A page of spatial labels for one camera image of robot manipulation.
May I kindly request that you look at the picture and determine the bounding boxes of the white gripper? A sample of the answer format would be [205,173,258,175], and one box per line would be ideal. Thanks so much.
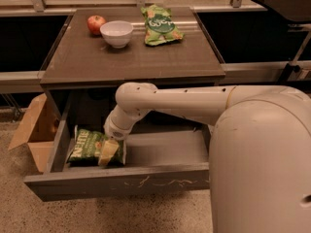
[98,107,143,166]

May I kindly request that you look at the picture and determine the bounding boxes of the green jalapeno chip bag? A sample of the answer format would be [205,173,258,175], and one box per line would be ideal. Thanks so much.
[67,126,126,168]

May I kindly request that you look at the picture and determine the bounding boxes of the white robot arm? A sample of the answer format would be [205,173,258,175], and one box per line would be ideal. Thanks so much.
[104,83,311,233]

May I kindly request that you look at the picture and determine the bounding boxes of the grey open drawer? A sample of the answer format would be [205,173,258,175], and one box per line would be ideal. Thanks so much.
[24,89,210,201]

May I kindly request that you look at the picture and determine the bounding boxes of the grey cabinet with counter top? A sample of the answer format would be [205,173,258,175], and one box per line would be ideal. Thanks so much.
[41,7,225,128]

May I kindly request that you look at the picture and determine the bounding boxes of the light green snack bag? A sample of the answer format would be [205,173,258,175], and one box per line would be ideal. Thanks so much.
[141,5,184,47]

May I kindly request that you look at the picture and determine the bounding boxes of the brown cardboard box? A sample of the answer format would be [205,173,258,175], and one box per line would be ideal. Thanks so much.
[9,94,59,173]

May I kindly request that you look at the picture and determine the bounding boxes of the white ceramic bowl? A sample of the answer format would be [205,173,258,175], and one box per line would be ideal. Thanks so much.
[100,20,133,49]

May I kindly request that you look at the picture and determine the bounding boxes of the red apple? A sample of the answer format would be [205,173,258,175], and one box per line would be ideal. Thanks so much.
[87,15,106,35]

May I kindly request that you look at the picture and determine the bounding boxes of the black table with legs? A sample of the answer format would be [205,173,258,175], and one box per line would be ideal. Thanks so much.
[250,0,311,85]

